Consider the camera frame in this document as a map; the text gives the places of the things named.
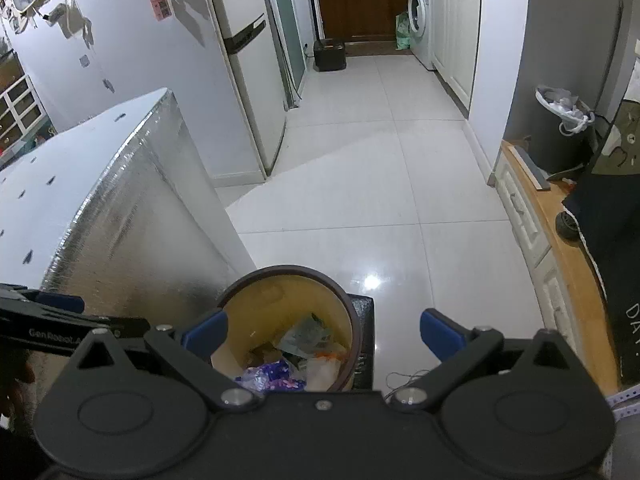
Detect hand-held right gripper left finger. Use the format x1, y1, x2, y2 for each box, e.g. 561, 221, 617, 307
72, 309, 263, 408

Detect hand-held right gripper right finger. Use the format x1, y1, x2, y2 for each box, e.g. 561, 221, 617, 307
387, 307, 588, 408

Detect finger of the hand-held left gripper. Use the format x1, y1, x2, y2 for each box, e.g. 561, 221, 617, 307
84, 314, 149, 342
0, 284, 86, 315

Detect brown rimmed yellow waste bin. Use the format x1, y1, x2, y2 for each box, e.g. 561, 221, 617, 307
210, 264, 362, 393

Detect purple snack packet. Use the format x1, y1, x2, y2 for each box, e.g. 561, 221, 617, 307
235, 360, 307, 393

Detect teal snack packet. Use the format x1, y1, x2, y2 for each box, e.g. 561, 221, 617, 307
277, 312, 335, 358

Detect clear plastic bag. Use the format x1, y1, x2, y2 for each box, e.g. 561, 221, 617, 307
305, 350, 351, 392

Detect black floor mat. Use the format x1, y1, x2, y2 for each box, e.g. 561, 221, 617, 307
350, 294, 376, 392

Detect foil-covered table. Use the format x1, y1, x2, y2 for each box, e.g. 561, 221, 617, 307
0, 87, 258, 311

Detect white cabinet with wooden top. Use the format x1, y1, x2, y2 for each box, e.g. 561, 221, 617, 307
489, 140, 621, 396

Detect grey flat strip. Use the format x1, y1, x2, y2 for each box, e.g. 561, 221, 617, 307
507, 144, 551, 191

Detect white glass-paned cabinet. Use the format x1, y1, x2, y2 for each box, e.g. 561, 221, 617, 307
0, 50, 51, 166

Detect black printed tote bag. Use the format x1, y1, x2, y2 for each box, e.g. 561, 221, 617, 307
562, 92, 640, 378

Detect black rubbish can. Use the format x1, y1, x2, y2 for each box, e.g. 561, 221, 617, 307
530, 85, 598, 173

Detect silver refrigerator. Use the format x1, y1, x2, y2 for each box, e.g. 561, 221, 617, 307
200, 0, 289, 178

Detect black box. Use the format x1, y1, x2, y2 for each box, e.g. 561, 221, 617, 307
313, 39, 347, 72

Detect green plastic bag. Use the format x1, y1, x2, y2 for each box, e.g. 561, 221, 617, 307
396, 11, 414, 51

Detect white tall cabinets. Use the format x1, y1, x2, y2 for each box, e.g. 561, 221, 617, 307
431, 0, 482, 111

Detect glass sliding door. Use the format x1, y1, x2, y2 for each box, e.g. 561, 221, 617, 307
260, 0, 307, 109

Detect white washing machine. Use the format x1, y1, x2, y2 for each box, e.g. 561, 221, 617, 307
407, 0, 435, 71

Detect wooden door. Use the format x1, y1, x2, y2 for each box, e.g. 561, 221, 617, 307
312, 0, 411, 43

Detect thin floor cable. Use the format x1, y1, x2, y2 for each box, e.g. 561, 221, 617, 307
384, 370, 431, 397

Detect white perforated rail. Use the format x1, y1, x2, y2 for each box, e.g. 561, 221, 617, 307
607, 384, 640, 423

